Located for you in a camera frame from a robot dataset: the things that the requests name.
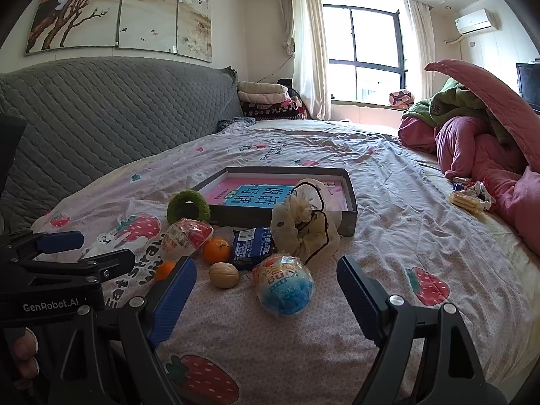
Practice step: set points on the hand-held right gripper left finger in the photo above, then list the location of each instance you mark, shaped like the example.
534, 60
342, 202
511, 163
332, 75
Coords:
173, 299

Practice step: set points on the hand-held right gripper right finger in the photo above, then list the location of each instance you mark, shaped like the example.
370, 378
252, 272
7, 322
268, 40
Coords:
358, 295

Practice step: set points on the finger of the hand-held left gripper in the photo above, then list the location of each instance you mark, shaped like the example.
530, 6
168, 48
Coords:
114, 259
63, 241

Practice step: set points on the orange tangerine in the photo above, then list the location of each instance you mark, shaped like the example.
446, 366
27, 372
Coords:
217, 252
163, 271

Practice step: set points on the red white toy egg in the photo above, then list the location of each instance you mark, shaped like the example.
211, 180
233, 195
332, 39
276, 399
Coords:
185, 238

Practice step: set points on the blue yellow toy egg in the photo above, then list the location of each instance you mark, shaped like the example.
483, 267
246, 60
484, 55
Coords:
282, 291

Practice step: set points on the grey cardboard box tray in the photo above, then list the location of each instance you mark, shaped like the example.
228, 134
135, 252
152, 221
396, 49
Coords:
348, 219

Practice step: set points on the blue snack packet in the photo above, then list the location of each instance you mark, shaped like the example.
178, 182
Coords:
249, 249

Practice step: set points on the green fuzzy scrunchie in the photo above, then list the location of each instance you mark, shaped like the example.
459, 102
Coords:
202, 209

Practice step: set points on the person's left hand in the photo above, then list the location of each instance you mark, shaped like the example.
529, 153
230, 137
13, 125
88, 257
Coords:
23, 354

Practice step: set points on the brown walnut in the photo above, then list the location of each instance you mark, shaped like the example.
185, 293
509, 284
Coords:
223, 275

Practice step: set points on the grey quilted headboard cover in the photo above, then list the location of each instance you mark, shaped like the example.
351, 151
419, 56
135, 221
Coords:
105, 109

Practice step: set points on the yellow wafer biscuit packet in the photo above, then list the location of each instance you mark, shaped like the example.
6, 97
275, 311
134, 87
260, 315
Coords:
464, 202

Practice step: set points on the small blue wrapper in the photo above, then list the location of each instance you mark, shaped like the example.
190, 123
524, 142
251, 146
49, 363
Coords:
459, 186

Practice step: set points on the colourful frilly scrunchie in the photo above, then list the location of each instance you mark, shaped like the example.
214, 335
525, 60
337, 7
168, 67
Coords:
483, 192

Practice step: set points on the pink fleece garment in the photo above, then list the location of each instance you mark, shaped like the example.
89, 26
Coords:
460, 143

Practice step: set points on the grey floral cloth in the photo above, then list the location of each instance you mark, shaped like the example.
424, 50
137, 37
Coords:
236, 123

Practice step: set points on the pile of pink green quilts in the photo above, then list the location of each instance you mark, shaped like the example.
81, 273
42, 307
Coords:
519, 202

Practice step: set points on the floral folded cloth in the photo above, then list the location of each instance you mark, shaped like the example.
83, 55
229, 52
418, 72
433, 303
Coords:
400, 99

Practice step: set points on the dark patterned folded blanket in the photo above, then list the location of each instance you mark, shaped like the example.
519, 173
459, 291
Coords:
274, 112

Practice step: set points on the green fleece garment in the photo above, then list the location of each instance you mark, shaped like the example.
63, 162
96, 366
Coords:
455, 101

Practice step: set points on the dark clothes pile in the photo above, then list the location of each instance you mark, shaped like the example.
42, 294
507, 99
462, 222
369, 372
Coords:
289, 86

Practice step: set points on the cream folded blanket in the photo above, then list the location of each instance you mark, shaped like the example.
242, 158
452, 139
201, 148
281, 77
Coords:
261, 87

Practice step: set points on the black framed window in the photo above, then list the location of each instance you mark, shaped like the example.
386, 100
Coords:
353, 50

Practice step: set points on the white sheer curtain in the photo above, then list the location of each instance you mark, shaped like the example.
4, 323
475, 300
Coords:
310, 50
422, 50

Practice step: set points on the black television screen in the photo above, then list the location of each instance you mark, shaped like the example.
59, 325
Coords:
529, 84

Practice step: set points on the white air conditioner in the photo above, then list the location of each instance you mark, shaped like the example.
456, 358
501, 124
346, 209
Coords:
476, 21

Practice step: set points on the floral triptych wall painting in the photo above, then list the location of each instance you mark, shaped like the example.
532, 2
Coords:
105, 8

